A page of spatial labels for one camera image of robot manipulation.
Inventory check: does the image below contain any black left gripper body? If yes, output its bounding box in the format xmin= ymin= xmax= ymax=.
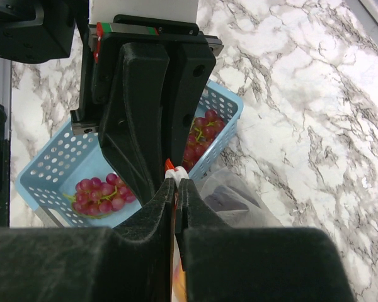
xmin=71 ymin=14 xmax=224 ymax=135

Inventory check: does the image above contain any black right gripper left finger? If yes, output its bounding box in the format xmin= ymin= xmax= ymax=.
xmin=0 ymin=178 xmax=175 ymax=301

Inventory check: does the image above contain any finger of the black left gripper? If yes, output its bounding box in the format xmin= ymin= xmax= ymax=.
xmin=163 ymin=43 xmax=216 ymax=167
xmin=99 ymin=43 xmax=169 ymax=204

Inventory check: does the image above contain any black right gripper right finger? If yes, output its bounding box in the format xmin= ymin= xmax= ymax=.
xmin=175 ymin=179 xmax=354 ymax=301

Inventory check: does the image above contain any clear zip bag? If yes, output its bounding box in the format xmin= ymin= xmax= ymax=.
xmin=164 ymin=159 xmax=283 ymax=301

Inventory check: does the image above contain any red grape bunch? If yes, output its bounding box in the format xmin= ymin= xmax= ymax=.
xmin=64 ymin=109 xmax=226 ymax=218

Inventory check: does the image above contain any blue perforated plastic basket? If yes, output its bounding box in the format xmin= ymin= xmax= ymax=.
xmin=16 ymin=81 xmax=244 ymax=228

